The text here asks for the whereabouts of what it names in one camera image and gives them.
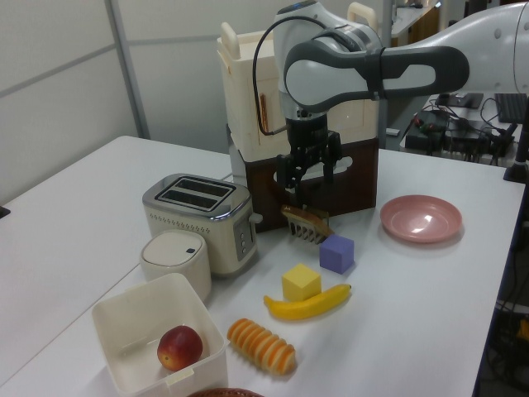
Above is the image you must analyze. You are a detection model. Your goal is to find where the wooden background desk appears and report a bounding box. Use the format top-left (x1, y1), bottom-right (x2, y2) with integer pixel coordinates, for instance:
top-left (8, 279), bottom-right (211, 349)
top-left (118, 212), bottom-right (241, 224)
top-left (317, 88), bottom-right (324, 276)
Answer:
top-left (390, 0), bottom-right (441, 47)

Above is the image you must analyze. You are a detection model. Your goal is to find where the black keyboard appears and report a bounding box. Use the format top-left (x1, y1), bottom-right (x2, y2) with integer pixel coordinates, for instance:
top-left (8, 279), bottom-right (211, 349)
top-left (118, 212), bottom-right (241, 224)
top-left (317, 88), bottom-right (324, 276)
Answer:
top-left (494, 93), bottom-right (529, 124)

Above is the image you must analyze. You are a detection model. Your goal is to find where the small white lidded bin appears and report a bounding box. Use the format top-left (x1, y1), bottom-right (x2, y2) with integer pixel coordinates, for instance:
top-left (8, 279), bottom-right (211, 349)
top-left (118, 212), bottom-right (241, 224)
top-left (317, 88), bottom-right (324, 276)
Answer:
top-left (139, 230), bottom-right (212, 301)

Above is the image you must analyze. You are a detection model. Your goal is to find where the red apple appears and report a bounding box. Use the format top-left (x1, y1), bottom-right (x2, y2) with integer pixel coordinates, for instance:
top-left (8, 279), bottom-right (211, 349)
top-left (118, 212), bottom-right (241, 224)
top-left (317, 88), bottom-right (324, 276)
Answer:
top-left (156, 325), bottom-right (204, 371)

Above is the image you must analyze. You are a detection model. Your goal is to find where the dark brown wooden box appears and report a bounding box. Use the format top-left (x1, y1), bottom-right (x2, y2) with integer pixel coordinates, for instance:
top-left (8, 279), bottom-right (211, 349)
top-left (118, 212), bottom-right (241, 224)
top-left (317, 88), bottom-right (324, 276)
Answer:
top-left (243, 136), bottom-right (379, 232)

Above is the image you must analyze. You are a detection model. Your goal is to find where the cream toy kitchen cabinet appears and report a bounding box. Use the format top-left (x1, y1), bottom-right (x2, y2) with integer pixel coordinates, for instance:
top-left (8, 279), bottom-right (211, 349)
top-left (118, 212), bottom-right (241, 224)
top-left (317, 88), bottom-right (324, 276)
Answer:
top-left (216, 2), bottom-right (381, 162)

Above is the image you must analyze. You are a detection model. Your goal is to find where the pink plate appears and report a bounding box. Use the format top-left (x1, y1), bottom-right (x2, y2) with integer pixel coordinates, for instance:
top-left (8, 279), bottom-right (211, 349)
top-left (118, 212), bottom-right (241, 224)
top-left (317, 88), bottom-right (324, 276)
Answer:
top-left (379, 194), bottom-right (463, 244)

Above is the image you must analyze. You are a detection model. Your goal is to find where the black clamp mount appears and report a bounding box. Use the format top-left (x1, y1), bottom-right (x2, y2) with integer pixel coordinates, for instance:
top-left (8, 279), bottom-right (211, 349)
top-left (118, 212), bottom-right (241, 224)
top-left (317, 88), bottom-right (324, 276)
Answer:
top-left (503, 122), bottom-right (529, 183)

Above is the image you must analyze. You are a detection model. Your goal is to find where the yellow banana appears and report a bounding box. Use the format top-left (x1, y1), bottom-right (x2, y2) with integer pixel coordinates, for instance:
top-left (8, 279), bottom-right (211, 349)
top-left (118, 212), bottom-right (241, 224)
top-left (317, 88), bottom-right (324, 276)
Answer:
top-left (263, 283), bottom-right (353, 322)

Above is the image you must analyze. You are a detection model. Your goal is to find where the long orange striped bread roll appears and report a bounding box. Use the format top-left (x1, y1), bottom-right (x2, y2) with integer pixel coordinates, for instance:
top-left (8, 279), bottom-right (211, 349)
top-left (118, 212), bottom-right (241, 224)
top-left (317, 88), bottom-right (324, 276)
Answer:
top-left (226, 317), bottom-right (298, 376)

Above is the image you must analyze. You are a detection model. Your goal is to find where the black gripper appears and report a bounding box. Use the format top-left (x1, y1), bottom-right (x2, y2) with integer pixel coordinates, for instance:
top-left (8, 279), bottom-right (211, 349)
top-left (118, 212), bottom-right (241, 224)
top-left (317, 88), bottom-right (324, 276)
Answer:
top-left (275, 115), bottom-right (344, 196)

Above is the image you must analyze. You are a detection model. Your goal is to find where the black electronics with cables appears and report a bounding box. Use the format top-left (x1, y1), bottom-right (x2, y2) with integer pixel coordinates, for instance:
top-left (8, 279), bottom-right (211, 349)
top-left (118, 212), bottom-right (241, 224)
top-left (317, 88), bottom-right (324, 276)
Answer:
top-left (404, 109), bottom-right (520, 163)

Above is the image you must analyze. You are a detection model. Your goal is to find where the cream silver toaster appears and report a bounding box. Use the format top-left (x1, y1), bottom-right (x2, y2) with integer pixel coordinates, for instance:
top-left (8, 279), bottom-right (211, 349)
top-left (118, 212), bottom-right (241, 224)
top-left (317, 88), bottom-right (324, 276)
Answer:
top-left (141, 173), bottom-right (264, 278)

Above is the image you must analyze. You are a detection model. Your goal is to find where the purple cube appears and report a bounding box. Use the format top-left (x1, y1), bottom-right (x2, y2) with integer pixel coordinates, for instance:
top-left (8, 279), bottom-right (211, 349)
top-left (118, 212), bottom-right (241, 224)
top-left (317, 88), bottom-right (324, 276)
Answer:
top-left (319, 234), bottom-right (355, 276)

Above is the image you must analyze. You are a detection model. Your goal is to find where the yellow cube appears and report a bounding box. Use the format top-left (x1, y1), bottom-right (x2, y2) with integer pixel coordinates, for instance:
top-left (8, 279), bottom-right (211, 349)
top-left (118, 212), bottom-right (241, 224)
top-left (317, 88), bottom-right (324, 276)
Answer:
top-left (281, 263), bottom-right (322, 302)

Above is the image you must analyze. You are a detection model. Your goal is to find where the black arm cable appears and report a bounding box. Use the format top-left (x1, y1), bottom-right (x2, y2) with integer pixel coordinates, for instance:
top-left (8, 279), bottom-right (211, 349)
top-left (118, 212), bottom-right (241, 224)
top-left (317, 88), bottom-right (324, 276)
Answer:
top-left (252, 16), bottom-right (290, 137)

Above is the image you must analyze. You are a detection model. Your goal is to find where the black flat device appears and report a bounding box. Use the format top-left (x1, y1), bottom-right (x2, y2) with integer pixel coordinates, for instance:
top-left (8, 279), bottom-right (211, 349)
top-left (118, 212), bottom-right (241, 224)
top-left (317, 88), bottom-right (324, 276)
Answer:
top-left (436, 93), bottom-right (484, 110)

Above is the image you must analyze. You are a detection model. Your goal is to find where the white square plastic container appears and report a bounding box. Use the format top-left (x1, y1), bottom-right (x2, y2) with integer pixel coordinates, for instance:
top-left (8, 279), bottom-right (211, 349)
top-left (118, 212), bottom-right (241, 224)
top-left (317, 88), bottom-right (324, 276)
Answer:
top-left (91, 272), bottom-right (229, 394)

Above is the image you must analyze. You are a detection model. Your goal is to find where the brown bread slice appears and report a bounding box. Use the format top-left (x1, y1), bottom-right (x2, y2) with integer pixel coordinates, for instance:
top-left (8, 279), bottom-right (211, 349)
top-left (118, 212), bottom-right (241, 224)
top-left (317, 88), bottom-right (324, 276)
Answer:
top-left (280, 205), bottom-right (336, 237)

